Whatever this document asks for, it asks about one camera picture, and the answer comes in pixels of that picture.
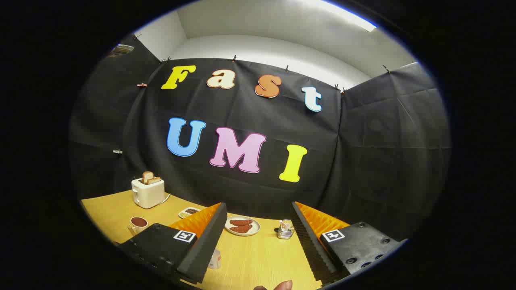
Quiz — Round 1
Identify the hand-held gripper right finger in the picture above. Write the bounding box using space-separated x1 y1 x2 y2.
291 201 408 287

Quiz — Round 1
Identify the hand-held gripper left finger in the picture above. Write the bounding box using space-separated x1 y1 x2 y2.
117 203 228 284

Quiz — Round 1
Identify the beige cup with wooden handle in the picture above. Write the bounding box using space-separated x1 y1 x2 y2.
127 216 149 236

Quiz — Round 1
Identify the wooden table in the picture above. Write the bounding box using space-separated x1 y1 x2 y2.
81 189 323 290

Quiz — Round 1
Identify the white plate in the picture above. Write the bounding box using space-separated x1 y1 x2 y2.
224 216 261 236

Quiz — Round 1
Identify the cream toaster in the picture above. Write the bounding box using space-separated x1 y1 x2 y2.
131 177 166 209

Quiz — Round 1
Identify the metal wire holder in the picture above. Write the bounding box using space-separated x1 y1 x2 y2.
277 220 295 240

